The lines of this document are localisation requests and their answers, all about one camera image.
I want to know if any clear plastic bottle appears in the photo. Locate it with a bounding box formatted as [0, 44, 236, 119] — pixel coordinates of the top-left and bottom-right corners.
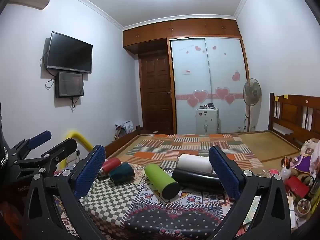
[280, 166, 292, 181]

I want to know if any black cup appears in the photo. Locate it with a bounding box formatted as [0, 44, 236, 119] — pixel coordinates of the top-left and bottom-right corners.
[171, 168, 224, 193]

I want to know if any small white cabinet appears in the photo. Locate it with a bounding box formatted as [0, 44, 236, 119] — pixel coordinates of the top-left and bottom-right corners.
[195, 107, 220, 135]

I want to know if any white cup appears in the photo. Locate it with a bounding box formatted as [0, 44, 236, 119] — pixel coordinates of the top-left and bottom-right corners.
[176, 154, 213, 173]

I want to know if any wooden bed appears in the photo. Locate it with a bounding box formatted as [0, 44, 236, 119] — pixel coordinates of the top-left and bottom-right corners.
[104, 92, 320, 170]

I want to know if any wooden overhead cabinet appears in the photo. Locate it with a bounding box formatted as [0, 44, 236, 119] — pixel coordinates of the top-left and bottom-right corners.
[122, 17, 242, 54]

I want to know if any dark green cup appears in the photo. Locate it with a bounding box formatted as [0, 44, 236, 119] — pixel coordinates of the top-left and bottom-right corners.
[108, 162, 135, 186]

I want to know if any black television cable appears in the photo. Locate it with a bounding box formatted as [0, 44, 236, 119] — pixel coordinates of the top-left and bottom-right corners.
[40, 51, 56, 90]

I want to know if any tan woven mat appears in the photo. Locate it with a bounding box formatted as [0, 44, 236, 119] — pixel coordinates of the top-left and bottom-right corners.
[237, 131, 302, 163]

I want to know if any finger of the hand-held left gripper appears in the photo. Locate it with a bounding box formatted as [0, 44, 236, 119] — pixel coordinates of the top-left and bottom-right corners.
[14, 138, 78, 177]
[10, 130, 52, 160]

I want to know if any yellow foam tube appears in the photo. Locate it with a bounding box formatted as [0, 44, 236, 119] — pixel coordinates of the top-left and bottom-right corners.
[59, 131, 93, 173]

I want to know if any striped patchwork mat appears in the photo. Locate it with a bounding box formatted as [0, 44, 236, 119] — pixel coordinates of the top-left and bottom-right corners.
[126, 134, 264, 171]

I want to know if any red box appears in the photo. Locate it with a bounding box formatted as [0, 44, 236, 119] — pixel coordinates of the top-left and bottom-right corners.
[285, 175, 310, 198]

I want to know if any wall-mounted black television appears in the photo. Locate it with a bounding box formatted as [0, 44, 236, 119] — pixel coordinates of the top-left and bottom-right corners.
[46, 31, 93, 74]

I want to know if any white air conditioner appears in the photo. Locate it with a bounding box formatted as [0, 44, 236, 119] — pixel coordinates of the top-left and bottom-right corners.
[7, 0, 50, 10]

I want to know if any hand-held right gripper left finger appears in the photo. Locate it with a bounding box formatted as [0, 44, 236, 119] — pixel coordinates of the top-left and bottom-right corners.
[22, 144, 107, 240]

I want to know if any sliding wardrobe door with hearts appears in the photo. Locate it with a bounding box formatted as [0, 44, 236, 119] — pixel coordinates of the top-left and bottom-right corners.
[205, 37, 249, 133]
[171, 38, 212, 134]

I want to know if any small black wall monitor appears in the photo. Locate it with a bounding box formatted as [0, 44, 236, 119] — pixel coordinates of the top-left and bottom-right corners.
[55, 71, 84, 98]

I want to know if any pile of bags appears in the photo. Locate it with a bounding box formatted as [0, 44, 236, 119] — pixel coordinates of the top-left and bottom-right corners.
[114, 121, 134, 138]

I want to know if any brown wooden door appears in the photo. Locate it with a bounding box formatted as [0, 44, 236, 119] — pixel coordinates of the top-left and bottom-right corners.
[139, 51, 174, 133]

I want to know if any small patterned bowl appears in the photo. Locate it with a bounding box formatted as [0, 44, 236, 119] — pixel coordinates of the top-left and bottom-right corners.
[296, 199, 312, 216]

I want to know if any patterned tablecloth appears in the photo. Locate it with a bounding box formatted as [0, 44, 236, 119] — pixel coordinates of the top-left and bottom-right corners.
[54, 162, 250, 240]

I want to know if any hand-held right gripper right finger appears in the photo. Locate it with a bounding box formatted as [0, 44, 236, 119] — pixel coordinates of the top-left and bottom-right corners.
[208, 145, 292, 240]

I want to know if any standing fan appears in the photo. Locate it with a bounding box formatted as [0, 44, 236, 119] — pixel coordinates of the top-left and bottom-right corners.
[243, 78, 262, 132]

